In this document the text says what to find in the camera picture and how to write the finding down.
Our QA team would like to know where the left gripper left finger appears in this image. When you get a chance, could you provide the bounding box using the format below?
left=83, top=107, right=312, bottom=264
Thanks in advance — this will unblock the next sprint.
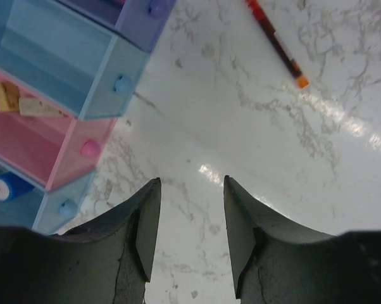
left=0, top=178, right=161, bottom=303

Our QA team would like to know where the tan cork eraser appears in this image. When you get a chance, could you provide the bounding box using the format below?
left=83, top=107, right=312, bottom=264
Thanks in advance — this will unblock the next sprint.
left=0, top=82, right=20, bottom=113

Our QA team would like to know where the pastel four-compartment drawer organizer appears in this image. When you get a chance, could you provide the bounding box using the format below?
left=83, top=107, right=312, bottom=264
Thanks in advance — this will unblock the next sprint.
left=0, top=0, right=175, bottom=234

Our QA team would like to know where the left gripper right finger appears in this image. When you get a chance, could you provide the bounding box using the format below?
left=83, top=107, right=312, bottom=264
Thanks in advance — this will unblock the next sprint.
left=223, top=177, right=381, bottom=303

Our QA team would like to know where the red pen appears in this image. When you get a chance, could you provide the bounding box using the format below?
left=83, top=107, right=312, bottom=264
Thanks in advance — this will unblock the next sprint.
left=245, top=0, right=309, bottom=89

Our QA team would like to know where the blue-capped small bottle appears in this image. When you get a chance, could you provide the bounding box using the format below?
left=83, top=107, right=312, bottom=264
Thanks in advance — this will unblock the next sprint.
left=0, top=172, right=34, bottom=201

